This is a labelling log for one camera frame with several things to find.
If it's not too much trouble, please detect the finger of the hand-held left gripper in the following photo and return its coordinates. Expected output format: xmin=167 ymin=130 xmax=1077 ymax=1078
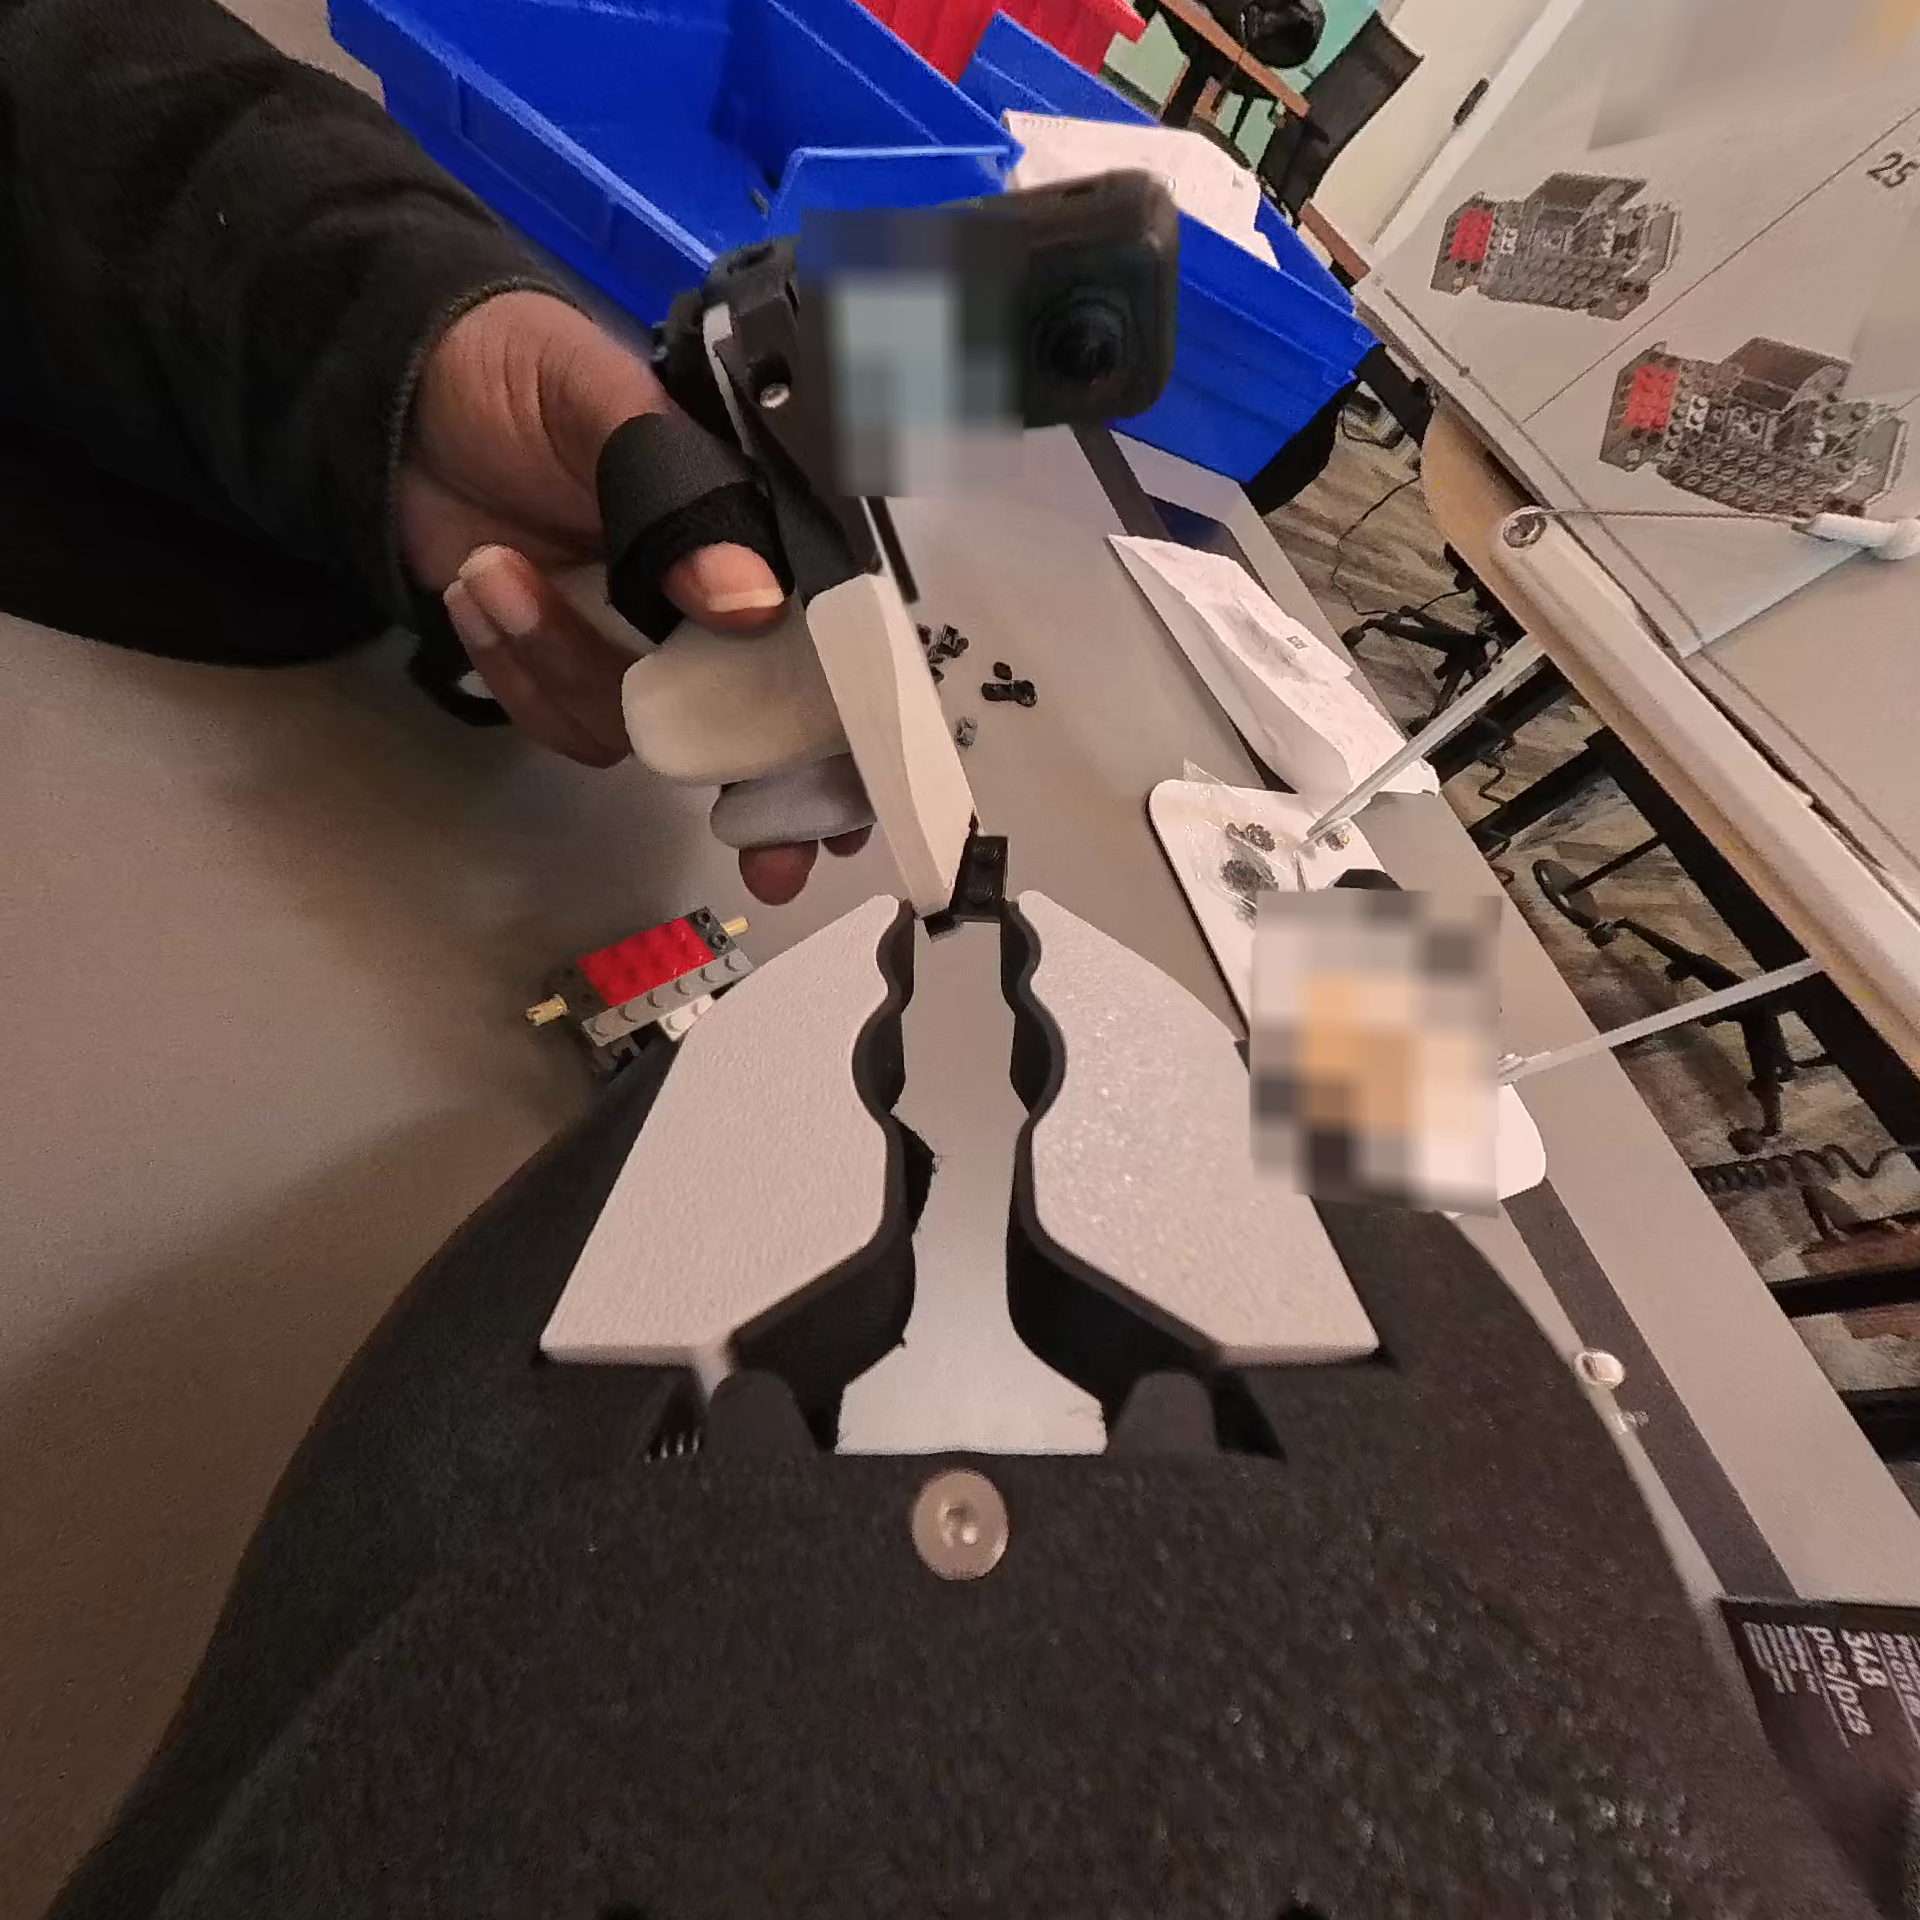
xmin=805 ymin=573 xmax=981 ymax=909

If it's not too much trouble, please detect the grey desk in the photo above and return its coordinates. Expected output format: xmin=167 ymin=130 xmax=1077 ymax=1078
xmin=0 ymin=429 xmax=1914 ymax=1920

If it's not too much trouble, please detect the black toy set box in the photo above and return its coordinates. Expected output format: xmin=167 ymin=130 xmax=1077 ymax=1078
xmin=1717 ymin=1596 xmax=1920 ymax=1809

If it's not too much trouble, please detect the black coiled cable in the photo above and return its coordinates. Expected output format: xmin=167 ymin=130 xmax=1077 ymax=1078
xmin=1693 ymin=1144 xmax=1884 ymax=1202

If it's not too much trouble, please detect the person's left hand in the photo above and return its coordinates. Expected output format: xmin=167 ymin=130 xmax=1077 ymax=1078
xmin=397 ymin=302 xmax=823 ymax=903

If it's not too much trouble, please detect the clear bag of black parts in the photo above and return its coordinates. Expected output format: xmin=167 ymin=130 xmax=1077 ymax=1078
xmin=1185 ymin=765 xmax=1353 ymax=923

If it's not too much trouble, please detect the instruction booklet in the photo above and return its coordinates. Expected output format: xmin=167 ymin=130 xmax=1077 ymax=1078
xmin=1359 ymin=0 xmax=1920 ymax=842

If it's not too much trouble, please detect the red plastic bin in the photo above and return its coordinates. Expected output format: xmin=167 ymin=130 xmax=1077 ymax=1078
xmin=854 ymin=0 xmax=1002 ymax=81
xmin=996 ymin=0 xmax=1148 ymax=54

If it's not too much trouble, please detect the white paper sheet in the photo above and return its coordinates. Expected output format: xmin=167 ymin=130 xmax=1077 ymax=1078
xmin=1002 ymin=109 xmax=1280 ymax=269

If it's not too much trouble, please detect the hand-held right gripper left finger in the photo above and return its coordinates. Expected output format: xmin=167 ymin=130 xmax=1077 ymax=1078
xmin=535 ymin=894 xmax=922 ymax=1386

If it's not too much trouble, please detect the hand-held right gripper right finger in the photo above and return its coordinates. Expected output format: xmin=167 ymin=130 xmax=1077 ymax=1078
xmin=1008 ymin=890 xmax=1382 ymax=1371

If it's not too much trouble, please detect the cluster of small black bricks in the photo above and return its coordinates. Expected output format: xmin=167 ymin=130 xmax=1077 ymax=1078
xmin=911 ymin=608 xmax=1043 ymax=716

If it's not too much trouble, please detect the white paper bag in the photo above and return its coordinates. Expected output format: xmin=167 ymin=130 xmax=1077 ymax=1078
xmin=1110 ymin=533 xmax=1443 ymax=796

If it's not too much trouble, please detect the white book stand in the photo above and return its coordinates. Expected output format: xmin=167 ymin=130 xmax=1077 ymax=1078
xmin=1147 ymin=401 xmax=1920 ymax=1208

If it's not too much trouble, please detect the toy brick vehicle model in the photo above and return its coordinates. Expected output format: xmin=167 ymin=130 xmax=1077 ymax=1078
xmin=529 ymin=909 xmax=752 ymax=1074

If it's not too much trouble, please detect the person's left forearm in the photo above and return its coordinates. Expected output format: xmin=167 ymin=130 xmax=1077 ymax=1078
xmin=0 ymin=0 xmax=592 ymax=669

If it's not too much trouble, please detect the black boxy brick piece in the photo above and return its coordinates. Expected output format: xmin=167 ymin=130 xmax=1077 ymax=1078
xmin=922 ymin=834 xmax=1008 ymax=942

